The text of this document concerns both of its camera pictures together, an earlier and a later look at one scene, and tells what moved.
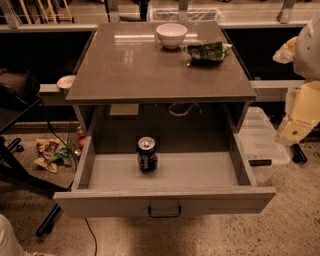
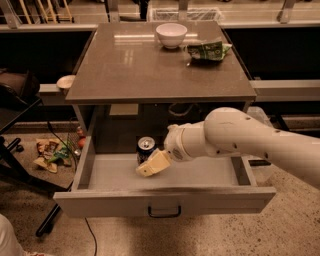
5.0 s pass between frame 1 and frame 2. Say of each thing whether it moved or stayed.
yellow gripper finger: moved
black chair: stayed
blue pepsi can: stayed
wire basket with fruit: stayed
